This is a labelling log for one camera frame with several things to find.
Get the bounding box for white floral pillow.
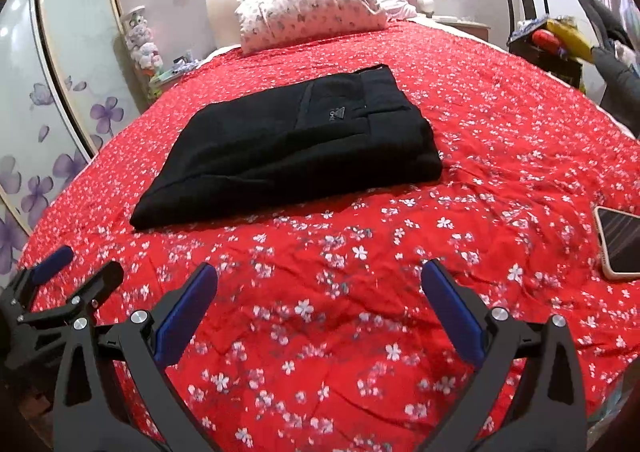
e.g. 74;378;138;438
235;0;390;56

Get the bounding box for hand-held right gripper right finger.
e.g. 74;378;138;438
421;259;587;452

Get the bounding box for hanging stuffed toys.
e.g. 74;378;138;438
122;6;164;73

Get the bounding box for blue patterned cloth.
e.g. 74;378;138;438
510;16;551;40

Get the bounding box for black pants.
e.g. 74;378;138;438
130;64;444;233

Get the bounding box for black wooden chair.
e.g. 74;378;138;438
497;0;583;88

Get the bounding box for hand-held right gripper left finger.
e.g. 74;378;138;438
52;262;221;452

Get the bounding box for light wooden nightstand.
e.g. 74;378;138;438
432;14;493;43

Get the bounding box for red round object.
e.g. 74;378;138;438
531;30;561;55

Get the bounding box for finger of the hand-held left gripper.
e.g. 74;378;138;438
0;246;75;325
20;260;125;340

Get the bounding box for yellow plastic bag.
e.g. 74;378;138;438
545;19;599;65

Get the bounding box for wardrobe door with purple flowers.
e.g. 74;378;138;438
37;0;127;167
0;0;93;277

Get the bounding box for smartphone with light case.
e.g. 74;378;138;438
593;206;640;281

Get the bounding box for pink nightstand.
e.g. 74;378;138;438
147;56;207;97

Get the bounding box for red floral bedspread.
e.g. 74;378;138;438
17;19;640;452

